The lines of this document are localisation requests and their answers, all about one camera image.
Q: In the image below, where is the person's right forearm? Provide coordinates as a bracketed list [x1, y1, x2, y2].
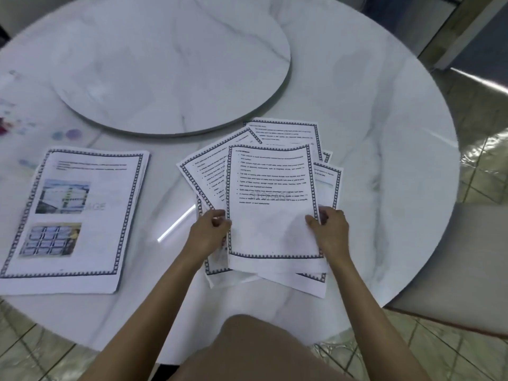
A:
[326, 256, 431, 381]

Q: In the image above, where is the person's left hand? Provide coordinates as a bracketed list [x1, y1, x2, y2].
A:
[187, 209, 233, 266]

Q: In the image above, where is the person's left forearm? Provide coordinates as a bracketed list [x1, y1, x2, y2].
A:
[79, 244, 218, 381]

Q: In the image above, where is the person's leg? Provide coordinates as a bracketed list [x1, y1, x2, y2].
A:
[149, 314, 358, 381]

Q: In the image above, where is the round marble turntable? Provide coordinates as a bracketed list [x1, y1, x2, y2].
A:
[38, 0, 292, 136]

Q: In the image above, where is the stack of picture printouts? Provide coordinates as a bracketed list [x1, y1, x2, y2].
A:
[0, 147, 151, 295]

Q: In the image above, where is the wooden door frame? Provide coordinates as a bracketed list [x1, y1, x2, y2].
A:
[417, 0, 508, 72]

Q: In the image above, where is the printed text sheet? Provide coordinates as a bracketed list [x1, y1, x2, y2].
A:
[176, 127, 264, 276]

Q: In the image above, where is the person's right hand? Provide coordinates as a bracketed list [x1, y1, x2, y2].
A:
[305, 206, 351, 267]

